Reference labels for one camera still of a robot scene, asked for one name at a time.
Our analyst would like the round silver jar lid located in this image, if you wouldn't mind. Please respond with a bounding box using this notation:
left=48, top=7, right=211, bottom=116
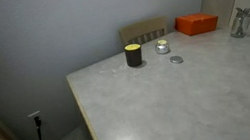
left=170, top=56, right=183, bottom=64

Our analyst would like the small silver jar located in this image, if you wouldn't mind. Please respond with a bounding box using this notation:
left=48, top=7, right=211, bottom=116
left=155, top=40, right=170, bottom=54

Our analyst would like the dark candle with yellow wax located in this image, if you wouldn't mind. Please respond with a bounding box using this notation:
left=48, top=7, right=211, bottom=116
left=124, top=43, right=142, bottom=67

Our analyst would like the wooden chair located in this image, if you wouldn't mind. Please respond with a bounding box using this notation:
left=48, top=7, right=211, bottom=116
left=119, top=16, right=168, bottom=46

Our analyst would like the orange box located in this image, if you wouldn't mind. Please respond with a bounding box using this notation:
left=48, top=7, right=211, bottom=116
left=175, top=13, right=218, bottom=36

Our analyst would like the grey cabinet under microwave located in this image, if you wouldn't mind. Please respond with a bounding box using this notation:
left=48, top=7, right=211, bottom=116
left=200, top=0, right=235, bottom=29

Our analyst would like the black plug and cable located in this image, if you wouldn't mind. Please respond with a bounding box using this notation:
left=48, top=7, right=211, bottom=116
left=33, top=114, right=47, bottom=140

